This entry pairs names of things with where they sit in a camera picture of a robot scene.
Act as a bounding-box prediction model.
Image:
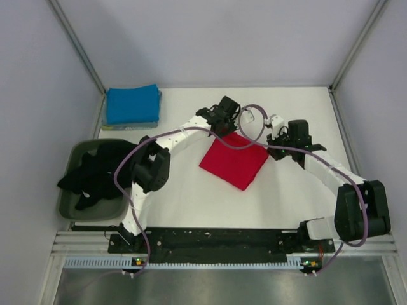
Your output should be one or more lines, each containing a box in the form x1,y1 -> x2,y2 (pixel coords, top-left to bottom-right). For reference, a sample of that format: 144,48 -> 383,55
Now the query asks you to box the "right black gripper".
267,128 -> 296,161

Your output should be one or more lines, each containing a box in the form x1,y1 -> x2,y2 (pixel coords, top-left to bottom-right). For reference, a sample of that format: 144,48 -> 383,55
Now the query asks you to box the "red t shirt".
199,133 -> 268,191

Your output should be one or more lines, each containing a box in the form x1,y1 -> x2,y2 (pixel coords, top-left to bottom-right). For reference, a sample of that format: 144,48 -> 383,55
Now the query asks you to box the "black t shirt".
57,140 -> 136,211

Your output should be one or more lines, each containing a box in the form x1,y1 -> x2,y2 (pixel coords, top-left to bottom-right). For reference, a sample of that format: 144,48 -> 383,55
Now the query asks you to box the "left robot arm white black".
121,96 -> 241,252

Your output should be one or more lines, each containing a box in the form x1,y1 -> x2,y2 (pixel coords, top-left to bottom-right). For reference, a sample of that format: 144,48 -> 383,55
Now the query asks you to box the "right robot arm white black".
265,115 -> 391,252

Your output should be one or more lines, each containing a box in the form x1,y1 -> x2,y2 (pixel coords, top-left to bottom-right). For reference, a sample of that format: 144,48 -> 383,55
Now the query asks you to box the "folded blue t shirt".
106,84 -> 160,125

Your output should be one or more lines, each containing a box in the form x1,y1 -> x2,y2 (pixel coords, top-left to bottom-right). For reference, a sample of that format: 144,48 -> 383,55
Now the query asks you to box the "dark green tray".
58,139 -> 127,222

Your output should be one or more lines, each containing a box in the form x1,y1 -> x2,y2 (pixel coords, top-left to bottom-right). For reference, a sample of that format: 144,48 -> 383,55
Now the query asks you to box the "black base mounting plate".
107,227 -> 335,264

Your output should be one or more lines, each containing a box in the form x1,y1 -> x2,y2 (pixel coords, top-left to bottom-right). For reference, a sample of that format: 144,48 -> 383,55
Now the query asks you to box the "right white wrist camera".
264,114 -> 285,139

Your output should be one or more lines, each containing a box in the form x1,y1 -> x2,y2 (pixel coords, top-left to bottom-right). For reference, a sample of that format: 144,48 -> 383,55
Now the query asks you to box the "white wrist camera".
264,114 -> 285,139
240,109 -> 255,125

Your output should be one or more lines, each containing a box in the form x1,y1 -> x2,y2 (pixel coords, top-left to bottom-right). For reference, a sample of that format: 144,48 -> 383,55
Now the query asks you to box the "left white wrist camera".
240,109 -> 255,125

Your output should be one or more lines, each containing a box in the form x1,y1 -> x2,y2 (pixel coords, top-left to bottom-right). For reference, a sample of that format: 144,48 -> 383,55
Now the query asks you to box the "right aluminium corner post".
329,0 -> 389,92

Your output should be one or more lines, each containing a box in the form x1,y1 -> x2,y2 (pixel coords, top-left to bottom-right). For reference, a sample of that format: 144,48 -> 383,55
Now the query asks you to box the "aluminium corner post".
48,0 -> 106,95
329,0 -> 389,92

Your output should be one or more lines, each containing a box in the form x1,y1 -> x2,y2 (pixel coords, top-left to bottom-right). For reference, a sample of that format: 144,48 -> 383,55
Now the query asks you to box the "grey slotted cable duct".
64,256 -> 319,270

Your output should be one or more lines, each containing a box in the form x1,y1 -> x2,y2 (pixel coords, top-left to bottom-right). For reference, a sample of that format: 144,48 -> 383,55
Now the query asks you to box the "left aluminium corner post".
48,0 -> 106,95

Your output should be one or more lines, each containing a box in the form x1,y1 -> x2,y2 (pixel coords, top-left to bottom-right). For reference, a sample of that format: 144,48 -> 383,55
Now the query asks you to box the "aluminium frame rail front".
51,231 -> 398,257

